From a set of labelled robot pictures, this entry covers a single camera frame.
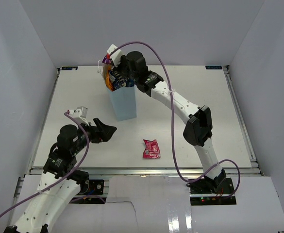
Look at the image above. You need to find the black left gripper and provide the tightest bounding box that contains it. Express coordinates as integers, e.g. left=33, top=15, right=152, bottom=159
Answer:
left=71, top=117, right=117, bottom=155

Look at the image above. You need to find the blue snack bag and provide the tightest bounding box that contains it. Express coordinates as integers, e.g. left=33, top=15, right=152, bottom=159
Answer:
left=108, top=70, right=134, bottom=91

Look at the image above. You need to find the purple Skittles packet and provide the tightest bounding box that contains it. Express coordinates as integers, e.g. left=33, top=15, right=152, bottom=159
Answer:
left=102, top=53, right=112, bottom=65

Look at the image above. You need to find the orange Kettle chips bag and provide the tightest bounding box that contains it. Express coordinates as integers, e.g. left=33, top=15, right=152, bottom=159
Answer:
left=102, top=64, right=114, bottom=92

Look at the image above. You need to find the red pink candy packet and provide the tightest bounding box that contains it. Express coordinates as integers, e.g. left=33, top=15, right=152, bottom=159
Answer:
left=143, top=139, right=161, bottom=159

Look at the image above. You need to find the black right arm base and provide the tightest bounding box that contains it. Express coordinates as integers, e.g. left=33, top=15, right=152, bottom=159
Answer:
left=186, top=178, right=237, bottom=206

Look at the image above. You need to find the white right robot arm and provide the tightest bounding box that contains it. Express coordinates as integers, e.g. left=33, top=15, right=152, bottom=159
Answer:
left=117, top=51, right=226, bottom=194

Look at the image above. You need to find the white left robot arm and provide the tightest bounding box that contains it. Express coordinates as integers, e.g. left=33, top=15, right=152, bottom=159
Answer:
left=4, top=118, right=117, bottom=233

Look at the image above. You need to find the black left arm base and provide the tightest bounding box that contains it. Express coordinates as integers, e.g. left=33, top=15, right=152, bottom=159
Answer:
left=70, top=179, right=106, bottom=204

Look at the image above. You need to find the light blue paper bag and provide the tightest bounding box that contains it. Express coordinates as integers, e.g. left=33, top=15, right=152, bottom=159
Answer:
left=97, top=60, right=137, bottom=121

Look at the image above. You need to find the blue label left corner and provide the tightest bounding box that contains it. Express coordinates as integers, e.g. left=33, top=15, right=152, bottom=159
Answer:
left=61, top=66, right=78, bottom=71

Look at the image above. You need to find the blue label corner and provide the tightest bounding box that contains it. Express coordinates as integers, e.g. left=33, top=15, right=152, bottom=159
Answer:
left=205, top=65, right=222, bottom=70
left=61, top=66, right=78, bottom=71

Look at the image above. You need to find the blue label right corner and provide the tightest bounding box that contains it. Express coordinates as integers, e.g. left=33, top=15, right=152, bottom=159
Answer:
left=205, top=65, right=222, bottom=70

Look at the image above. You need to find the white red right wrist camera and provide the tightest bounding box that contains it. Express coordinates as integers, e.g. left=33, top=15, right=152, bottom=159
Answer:
left=107, top=44, right=124, bottom=67

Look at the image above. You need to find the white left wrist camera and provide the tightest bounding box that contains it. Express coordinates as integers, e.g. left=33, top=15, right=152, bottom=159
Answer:
left=68, top=106, right=91, bottom=126

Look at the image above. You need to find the aluminium front frame rail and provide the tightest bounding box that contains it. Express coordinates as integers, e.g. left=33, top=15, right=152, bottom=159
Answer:
left=29, top=162, right=261, bottom=177

